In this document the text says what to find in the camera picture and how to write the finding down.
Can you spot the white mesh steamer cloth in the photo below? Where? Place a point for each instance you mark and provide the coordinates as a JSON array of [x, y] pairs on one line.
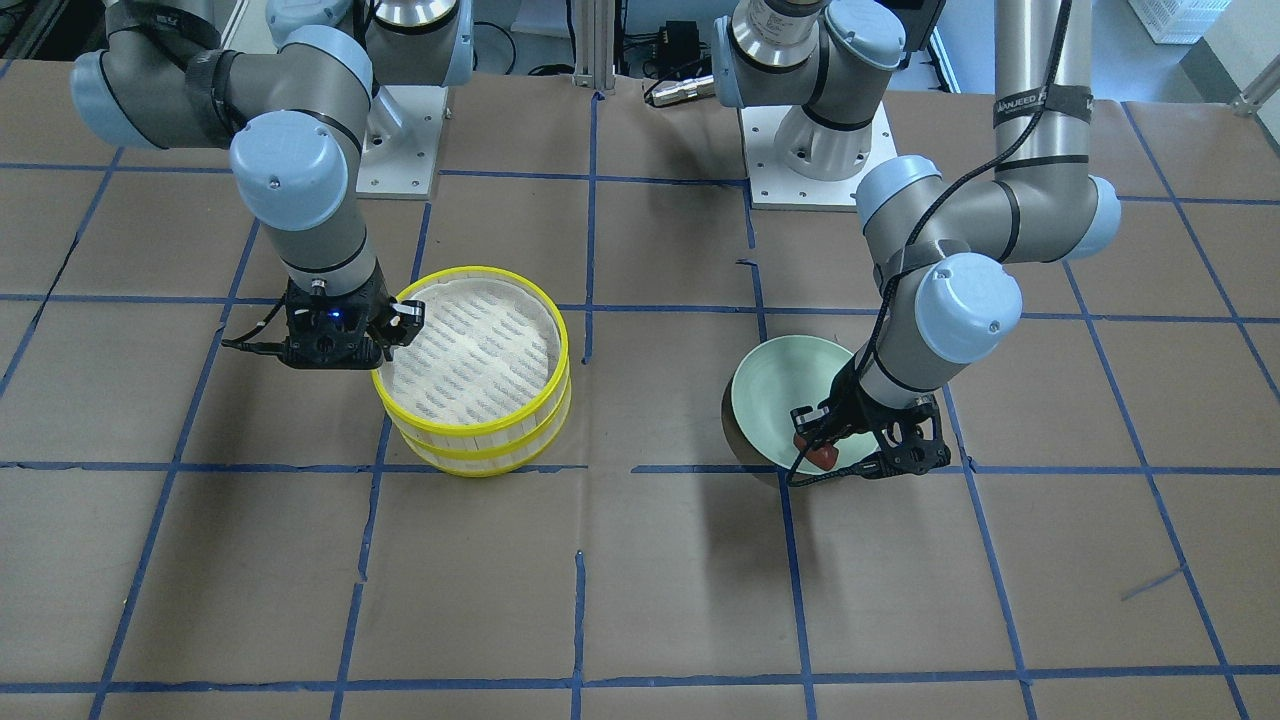
[[487, 349]]

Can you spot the silver cylindrical connector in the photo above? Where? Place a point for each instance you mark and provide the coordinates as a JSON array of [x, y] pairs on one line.
[[671, 92]]

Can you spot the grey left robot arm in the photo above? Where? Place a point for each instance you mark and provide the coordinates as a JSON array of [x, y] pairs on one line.
[[939, 249]]

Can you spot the yellow rimmed bottom steamer tray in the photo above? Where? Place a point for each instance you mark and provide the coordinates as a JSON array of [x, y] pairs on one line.
[[491, 454]]

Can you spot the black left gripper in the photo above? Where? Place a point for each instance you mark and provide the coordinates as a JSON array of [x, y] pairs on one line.
[[846, 401]]

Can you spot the light green plate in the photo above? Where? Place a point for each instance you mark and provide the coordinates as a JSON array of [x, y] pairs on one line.
[[777, 377]]

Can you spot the aluminium frame post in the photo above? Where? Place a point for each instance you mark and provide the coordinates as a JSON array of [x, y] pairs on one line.
[[594, 25]]

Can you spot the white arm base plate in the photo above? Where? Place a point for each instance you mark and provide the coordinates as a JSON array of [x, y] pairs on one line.
[[401, 149], [794, 164]]

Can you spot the brown round bun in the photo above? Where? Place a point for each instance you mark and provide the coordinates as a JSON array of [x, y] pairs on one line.
[[823, 456]]

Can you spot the black power adapter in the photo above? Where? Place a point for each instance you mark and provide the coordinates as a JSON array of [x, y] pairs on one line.
[[677, 49]]

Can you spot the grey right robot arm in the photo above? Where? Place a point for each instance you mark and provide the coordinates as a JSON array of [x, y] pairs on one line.
[[294, 124]]

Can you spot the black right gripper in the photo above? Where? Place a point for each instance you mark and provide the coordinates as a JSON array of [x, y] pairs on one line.
[[400, 322]]

